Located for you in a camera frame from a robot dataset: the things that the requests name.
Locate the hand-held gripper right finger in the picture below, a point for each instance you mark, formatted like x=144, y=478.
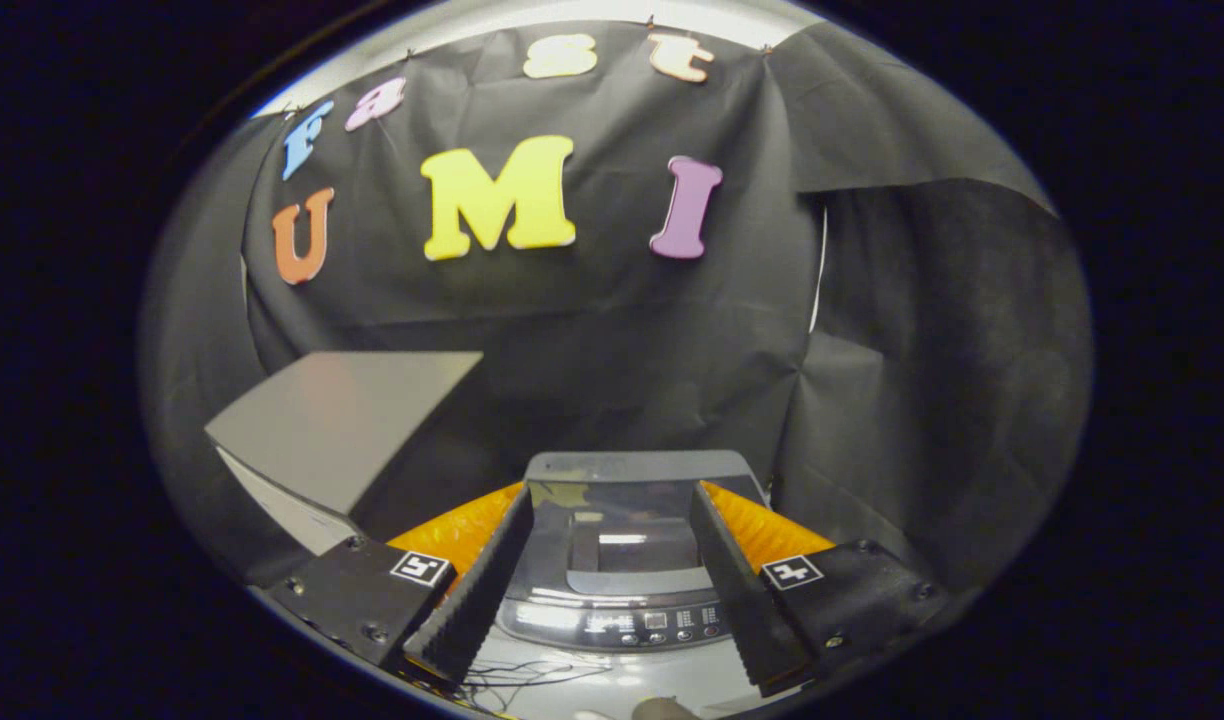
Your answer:
x=737, y=600

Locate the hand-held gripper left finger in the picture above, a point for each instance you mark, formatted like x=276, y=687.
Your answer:
x=477, y=600

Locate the grey washing machine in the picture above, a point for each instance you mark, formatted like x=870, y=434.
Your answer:
x=662, y=625

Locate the dark washing machine lid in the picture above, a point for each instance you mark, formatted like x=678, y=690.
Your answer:
x=622, y=480

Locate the person's brown trouser leg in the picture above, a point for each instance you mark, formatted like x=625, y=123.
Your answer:
x=664, y=710

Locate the grey cabinet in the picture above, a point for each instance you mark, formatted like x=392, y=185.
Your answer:
x=342, y=420

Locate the black backdrop cloth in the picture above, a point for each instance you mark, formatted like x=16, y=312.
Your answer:
x=922, y=380

